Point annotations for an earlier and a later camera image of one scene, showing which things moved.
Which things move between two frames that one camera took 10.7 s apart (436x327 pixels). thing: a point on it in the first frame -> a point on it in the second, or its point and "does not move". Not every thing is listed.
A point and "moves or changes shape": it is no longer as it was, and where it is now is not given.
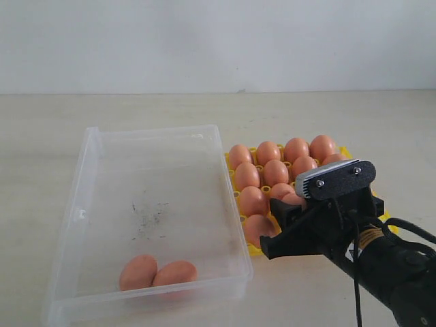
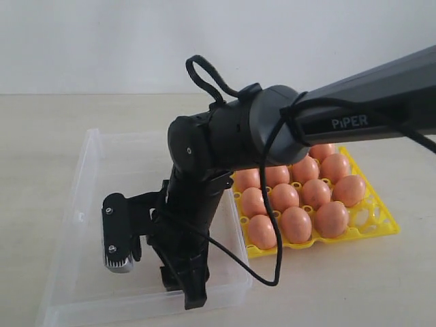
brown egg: x=321 y=146 does not move
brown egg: x=139 y=271 moves or changes shape
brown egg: x=281 y=190 does not move
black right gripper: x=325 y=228 -> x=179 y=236
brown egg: x=246 y=175 does not move
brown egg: x=275 y=172 does not move
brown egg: x=291 y=197 moves or changes shape
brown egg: x=253 y=201 does not move
